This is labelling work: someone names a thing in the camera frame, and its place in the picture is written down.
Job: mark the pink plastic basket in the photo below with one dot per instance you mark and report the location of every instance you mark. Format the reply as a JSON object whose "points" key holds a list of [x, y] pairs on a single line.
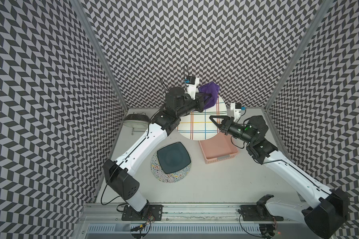
{"points": [[218, 148]]}

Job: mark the aluminium corner post right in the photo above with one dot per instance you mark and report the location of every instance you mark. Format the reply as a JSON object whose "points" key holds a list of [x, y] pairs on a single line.
{"points": [[312, 28]]}

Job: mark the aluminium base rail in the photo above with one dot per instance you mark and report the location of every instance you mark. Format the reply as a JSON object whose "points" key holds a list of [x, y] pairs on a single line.
{"points": [[173, 212]]}

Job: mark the dark plate behind rack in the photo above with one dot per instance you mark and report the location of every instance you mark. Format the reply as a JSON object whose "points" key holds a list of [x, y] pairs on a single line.
{"points": [[137, 117]]}

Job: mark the colourful squiggle pattern plate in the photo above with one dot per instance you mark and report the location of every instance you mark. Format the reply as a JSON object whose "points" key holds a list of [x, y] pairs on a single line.
{"points": [[158, 172]]}

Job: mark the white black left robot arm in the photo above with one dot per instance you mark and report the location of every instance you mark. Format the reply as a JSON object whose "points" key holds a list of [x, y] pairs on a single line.
{"points": [[119, 173]]}

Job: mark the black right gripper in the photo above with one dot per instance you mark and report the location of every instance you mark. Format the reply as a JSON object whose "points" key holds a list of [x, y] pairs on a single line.
{"points": [[227, 121]]}

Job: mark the plaid striped round plate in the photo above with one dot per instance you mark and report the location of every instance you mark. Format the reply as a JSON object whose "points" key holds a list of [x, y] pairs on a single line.
{"points": [[198, 126]]}

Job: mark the aluminium corner post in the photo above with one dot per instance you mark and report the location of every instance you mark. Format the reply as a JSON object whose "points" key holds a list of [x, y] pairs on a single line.
{"points": [[81, 16], [312, 28]]}

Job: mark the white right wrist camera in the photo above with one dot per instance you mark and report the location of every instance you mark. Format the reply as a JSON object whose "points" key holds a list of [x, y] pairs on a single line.
{"points": [[238, 111]]}

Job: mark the aluminium corner post left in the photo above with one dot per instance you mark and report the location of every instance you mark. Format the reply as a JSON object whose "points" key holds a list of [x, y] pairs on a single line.
{"points": [[81, 16]]}

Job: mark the purple microfibre cloth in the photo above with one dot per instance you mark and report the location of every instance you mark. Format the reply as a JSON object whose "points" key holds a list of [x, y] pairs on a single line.
{"points": [[211, 90]]}

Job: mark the dark teal square plate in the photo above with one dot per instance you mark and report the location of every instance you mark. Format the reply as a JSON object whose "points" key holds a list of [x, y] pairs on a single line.
{"points": [[173, 158]]}

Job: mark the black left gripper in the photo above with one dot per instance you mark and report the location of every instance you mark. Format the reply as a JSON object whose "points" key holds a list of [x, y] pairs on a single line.
{"points": [[199, 102]]}

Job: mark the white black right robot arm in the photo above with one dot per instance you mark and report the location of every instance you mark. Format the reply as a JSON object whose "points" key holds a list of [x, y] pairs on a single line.
{"points": [[325, 210]]}

